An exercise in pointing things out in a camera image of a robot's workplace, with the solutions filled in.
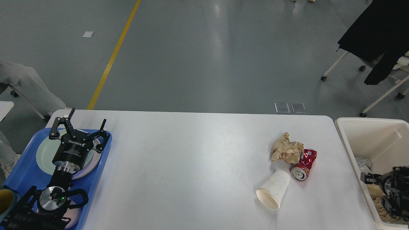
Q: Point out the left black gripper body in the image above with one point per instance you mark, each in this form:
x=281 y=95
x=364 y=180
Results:
x=72 y=153

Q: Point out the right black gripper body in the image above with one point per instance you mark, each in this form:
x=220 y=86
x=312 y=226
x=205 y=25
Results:
x=385 y=183

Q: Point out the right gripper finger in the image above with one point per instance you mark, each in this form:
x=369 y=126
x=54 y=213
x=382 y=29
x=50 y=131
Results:
x=370 y=178

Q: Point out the brown paper bag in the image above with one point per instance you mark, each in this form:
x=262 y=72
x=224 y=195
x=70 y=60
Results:
x=374 y=191

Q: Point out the light green plate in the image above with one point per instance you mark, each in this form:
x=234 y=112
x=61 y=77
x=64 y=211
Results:
x=45 y=154

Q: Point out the red foil wrapper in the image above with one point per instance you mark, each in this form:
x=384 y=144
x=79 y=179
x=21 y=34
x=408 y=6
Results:
x=301 y=171

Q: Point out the brown paper ball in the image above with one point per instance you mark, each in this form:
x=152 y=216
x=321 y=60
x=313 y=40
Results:
x=284 y=149

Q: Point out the white paper cup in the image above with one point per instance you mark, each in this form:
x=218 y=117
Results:
x=273 y=190

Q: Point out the aluminium foil tray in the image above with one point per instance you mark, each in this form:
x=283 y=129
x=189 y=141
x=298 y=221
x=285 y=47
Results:
x=364 y=164

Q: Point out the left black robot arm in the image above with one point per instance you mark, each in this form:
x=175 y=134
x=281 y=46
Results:
x=54 y=181

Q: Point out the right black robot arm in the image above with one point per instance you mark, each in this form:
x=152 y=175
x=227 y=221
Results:
x=395 y=190

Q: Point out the crumpled brown paper in tray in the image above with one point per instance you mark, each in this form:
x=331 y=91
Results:
x=384 y=216

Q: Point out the white plastic bin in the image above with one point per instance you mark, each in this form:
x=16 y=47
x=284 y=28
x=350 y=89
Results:
x=385 y=142

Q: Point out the blue plastic tray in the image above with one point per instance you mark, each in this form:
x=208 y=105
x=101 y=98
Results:
x=27 y=173

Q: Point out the person in grey trousers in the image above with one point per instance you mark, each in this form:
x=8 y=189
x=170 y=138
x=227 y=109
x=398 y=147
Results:
x=28 y=82

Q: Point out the blue yellow mug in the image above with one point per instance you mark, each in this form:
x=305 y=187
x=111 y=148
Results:
x=8 y=199

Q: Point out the black jacket on chair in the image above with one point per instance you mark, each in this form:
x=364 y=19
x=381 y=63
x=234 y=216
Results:
x=380 y=31

